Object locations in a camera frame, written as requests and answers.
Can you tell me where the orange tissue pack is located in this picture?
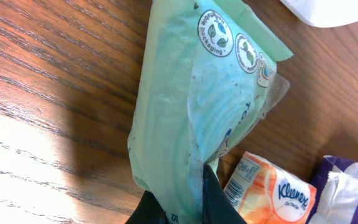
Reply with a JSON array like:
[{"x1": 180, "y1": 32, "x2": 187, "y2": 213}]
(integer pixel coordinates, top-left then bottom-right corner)
[{"x1": 224, "y1": 152, "x2": 316, "y2": 224}]

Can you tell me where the green wet wipes pack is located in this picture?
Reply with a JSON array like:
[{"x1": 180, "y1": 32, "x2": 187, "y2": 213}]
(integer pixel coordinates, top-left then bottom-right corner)
[{"x1": 127, "y1": 0, "x2": 292, "y2": 223}]

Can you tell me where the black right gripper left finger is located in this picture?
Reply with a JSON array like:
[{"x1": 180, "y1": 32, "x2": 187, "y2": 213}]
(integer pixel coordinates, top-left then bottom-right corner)
[{"x1": 126, "y1": 191, "x2": 169, "y2": 224}]

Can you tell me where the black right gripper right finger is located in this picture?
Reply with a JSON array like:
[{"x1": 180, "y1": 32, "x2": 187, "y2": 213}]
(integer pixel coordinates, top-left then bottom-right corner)
[{"x1": 203, "y1": 164, "x2": 246, "y2": 224}]

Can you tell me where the red purple pad pack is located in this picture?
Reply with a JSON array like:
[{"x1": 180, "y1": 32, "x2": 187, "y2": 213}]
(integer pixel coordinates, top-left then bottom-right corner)
[{"x1": 307, "y1": 156, "x2": 358, "y2": 224}]

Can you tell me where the white barcode scanner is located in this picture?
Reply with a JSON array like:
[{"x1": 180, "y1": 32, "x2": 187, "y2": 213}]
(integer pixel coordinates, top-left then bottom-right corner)
[{"x1": 280, "y1": 0, "x2": 358, "y2": 28}]

